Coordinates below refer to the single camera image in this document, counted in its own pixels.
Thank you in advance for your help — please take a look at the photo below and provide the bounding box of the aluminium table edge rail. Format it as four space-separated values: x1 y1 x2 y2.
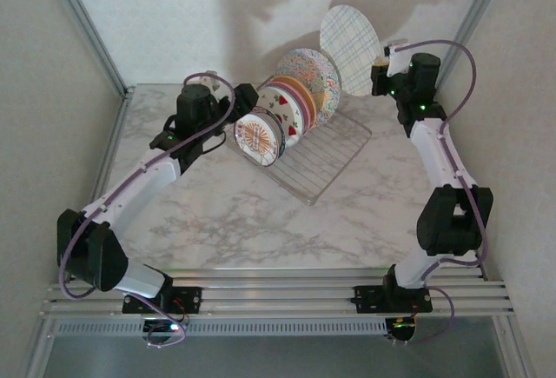
89 89 134 205

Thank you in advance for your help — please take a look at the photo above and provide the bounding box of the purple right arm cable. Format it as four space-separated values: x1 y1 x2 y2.
393 38 490 347

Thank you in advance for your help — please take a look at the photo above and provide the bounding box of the wire dish rack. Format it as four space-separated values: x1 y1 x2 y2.
223 103 374 209

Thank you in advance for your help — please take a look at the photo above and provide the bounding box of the circuit board with green light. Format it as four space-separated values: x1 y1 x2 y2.
386 316 419 345
142 319 192 348

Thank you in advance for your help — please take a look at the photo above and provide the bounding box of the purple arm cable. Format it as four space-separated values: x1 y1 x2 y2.
58 72 238 348
393 38 490 347

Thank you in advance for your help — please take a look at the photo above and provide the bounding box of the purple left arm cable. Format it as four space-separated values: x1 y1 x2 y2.
58 72 238 348

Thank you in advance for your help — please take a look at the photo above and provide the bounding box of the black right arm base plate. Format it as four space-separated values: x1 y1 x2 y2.
354 284 434 315

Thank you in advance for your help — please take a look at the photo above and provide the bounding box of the slotted grey cable duct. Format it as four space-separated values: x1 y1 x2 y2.
51 317 392 338

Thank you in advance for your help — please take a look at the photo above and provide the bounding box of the orange pink striped plate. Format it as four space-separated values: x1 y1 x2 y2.
269 74 317 134

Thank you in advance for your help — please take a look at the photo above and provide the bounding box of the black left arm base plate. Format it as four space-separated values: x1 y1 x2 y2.
122 286 203 315

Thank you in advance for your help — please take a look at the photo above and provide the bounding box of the large colourful floral plate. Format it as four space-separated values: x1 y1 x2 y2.
274 47 343 127

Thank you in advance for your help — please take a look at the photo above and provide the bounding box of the small orange sunburst plate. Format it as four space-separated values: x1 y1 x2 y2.
233 108 288 169

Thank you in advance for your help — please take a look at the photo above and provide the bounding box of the white plate with blue lines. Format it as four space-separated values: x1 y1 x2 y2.
319 3 380 97

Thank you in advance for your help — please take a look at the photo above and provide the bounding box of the aluminium frame post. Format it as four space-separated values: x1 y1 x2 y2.
449 0 516 70
41 0 136 99

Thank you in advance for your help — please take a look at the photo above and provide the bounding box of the aluminium mounting rail frame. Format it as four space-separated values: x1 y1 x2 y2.
41 267 518 322

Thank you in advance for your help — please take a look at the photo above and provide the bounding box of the white strawberry print plate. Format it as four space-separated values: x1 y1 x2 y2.
258 84 305 149

